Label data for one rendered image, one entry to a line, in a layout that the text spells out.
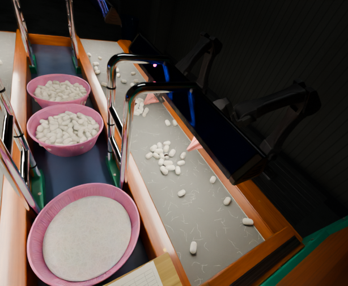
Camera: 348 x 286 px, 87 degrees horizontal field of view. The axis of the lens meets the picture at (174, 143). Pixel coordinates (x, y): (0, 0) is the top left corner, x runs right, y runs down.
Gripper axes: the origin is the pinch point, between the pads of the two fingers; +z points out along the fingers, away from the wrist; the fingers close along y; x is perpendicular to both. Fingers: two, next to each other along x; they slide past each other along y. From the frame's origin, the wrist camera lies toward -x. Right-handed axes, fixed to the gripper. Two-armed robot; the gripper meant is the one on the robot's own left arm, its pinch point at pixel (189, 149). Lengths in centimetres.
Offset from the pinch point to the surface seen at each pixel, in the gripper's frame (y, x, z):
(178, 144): -9.4, 7.1, 3.0
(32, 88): -62, -28, 43
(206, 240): 29.7, -0.4, 11.9
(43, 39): -137, -21, 40
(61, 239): 13.3, -23.9, 40.2
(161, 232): 22.9, -10.4, 19.8
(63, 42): -137, -12, 31
